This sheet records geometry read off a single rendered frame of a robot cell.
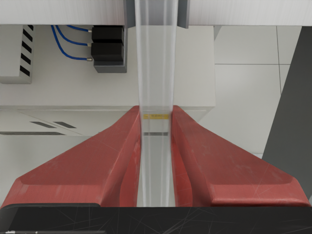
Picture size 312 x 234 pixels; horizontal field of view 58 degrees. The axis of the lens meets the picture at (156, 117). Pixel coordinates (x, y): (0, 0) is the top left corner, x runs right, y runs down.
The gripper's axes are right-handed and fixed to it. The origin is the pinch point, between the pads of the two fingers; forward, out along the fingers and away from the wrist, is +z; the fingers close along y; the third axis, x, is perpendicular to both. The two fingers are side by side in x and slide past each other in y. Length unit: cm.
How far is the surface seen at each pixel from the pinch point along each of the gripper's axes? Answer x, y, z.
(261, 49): 37, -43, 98
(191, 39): 10.0, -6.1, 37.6
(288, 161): 4.5, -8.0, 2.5
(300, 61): -1.0, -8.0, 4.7
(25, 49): 10.0, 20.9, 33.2
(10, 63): 11.1, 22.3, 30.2
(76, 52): 11.6, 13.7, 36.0
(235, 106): 53, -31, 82
